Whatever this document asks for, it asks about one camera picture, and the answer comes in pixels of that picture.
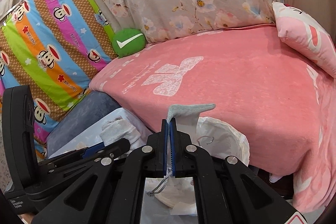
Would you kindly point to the grey fleece sock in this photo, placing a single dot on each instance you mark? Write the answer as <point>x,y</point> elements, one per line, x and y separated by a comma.
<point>189,108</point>

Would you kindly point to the white knit glove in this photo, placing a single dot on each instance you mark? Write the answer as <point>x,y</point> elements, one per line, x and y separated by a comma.
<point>118,129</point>

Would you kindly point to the pink cartoon print pillow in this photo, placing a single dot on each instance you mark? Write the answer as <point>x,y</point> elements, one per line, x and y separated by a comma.
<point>302,35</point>

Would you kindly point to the blue-grey velvet cushion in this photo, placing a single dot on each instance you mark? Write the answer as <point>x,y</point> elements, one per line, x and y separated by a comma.
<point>78,113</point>

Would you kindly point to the light blue palm print cloth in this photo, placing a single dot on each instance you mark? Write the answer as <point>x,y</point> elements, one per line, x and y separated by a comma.
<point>86,134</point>

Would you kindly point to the white plastic bag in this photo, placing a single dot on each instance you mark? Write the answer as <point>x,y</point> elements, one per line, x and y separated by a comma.
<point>223,134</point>

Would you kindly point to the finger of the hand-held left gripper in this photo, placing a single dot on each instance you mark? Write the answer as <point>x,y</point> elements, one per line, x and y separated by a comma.
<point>93,151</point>

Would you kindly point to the striped cartoon monkey blanket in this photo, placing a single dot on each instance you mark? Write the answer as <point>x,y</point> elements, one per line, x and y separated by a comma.
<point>52,43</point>

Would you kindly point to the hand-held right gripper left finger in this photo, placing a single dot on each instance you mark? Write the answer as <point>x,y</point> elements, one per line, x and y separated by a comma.
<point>166,153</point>

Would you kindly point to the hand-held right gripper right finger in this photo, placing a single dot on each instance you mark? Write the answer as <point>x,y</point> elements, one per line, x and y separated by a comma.
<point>173,153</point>

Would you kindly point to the green round check mark cushion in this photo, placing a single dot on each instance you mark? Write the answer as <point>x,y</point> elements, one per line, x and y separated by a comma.
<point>128,43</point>

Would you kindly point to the pink blanket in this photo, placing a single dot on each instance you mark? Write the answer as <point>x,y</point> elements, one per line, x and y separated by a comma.
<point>236,82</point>

